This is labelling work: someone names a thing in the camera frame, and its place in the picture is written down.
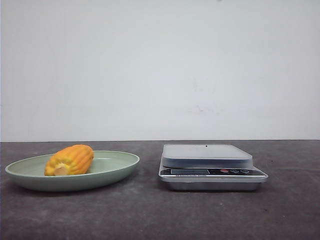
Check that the silver digital kitchen scale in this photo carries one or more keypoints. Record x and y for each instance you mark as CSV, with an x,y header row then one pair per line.
x,y
209,167

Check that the green ceramic plate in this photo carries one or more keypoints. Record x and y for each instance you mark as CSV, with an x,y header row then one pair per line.
x,y
108,167

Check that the yellow corn cob piece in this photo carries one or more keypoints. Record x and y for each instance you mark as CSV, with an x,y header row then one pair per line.
x,y
72,160

